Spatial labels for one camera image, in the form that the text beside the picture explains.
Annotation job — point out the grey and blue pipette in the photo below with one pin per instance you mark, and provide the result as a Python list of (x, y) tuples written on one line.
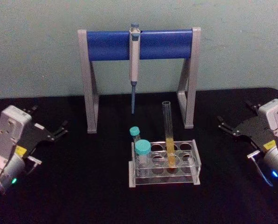
[(134, 60)]

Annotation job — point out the glass tube with yellow liquid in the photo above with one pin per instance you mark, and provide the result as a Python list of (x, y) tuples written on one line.
[(169, 145)]

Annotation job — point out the grey stand with blue bar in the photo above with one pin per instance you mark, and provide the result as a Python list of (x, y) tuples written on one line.
[(108, 46)]

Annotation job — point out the clear acrylic tube rack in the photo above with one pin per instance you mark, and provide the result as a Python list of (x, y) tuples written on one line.
[(138, 181)]

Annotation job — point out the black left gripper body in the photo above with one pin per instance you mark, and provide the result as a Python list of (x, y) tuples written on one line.
[(37, 135)]

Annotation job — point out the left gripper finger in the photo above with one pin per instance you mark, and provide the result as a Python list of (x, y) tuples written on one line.
[(60, 130), (32, 109)]

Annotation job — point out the large tube with teal cap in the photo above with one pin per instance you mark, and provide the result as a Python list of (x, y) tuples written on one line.
[(142, 147)]

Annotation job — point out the small tube with teal cap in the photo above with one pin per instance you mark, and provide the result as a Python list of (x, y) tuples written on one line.
[(134, 131)]

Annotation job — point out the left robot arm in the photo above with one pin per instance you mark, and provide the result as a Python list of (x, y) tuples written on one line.
[(11, 126)]

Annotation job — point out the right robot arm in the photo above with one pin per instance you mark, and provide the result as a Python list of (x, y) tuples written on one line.
[(274, 114)]

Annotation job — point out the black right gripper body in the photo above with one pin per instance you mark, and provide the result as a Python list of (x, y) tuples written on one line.
[(258, 131)]

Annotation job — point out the black table cloth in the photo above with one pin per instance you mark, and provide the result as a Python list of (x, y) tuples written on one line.
[(82, 200)]

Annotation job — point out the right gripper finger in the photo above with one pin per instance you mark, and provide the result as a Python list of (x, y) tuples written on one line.
[(226, 127), (253, 107)]

